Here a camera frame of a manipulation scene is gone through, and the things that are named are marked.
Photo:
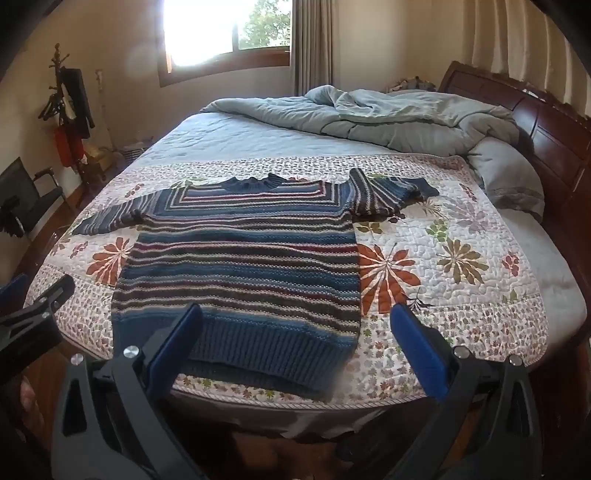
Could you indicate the black chair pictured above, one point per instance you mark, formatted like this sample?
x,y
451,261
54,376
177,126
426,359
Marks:
x,y
22,206

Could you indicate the floral quilted bedspread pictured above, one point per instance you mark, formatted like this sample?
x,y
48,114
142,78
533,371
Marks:
x,y
451,258

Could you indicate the wooden framed window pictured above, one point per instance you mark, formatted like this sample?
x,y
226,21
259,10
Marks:
x,y
202,38

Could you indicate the coat rack with clothes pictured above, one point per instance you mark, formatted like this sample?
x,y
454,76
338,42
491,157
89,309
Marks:
x,y
68,105

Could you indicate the cream wall curtain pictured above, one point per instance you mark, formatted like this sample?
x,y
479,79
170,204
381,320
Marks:
x,y
516,39

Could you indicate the beige curtain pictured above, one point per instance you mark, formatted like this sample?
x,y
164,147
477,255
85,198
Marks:
x,y
312,38

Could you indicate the grey rumpled duvet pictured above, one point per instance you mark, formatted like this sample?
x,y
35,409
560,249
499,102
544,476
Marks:
x,y
408,121

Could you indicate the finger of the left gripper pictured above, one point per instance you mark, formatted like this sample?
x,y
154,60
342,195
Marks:
x,y
30,332

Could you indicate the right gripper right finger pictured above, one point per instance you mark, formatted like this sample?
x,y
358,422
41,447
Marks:
x,y
507,440

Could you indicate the grey pillow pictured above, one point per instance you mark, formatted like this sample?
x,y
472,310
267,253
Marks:
x,y
507,177

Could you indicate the blue striped knit sweater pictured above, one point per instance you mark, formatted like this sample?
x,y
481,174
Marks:
x,y
272,263

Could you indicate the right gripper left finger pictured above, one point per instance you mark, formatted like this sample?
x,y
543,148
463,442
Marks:
x,y
107,425

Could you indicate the dark wooden headboard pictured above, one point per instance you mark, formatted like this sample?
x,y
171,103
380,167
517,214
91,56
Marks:
x,y
556,141

